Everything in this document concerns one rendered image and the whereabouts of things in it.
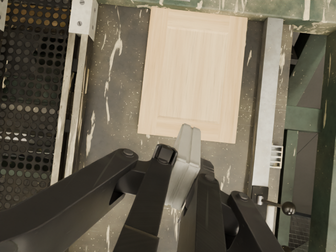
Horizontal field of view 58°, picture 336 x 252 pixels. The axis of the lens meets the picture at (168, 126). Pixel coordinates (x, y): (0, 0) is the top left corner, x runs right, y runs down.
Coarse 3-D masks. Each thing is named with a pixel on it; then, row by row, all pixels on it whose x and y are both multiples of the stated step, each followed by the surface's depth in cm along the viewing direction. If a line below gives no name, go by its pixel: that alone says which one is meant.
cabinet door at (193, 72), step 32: (160, 32) 97; (192, 32) 97; (224, 32) 97; (160, 64) 97; (192, 64) 97; (224, 64) 97; (160, 96) 96; (192, 96) 97; (224, 96) 96; (160, 128) 96; (224, 128) 96
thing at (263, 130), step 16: (272, 32) 95; (272, 48) 95; (272, 64) 95; (272, 80) 95; (256, 96) 98; (272, 96) 95; (256, 112) 96; (272, 112) 94; (256, 128) 95; (272, 128) 94; (256, 144) 94; (256, 160) 94; (256, 176) 94
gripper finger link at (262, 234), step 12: (240, 192) 15; (240, 204) 15; (252, 204) 15; (240, 216) 14; (252, 216) 14; (240, 228) 14; (252, 228) 13; (264, 228) 13; (228, 240) 15; (240, 240) 13; (252, 240) 12; (264, 240) 12; (276, 240) 13
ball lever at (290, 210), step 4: (256, 196) 92; (260, 196) 91; (256, 200) 92; (260, 200) 91; (264, 200) 90; (260, 204) 91; (272, 204) 87; (276, 204) 86; (280, 204) 85; (284, 204) 83; (288, 204) 82; (292, 204) 82; (284, 208) 82; (288, 208) 82; (292, 208) 82; (284, 212) 82; (288, 212) 82; (292, 212) 82
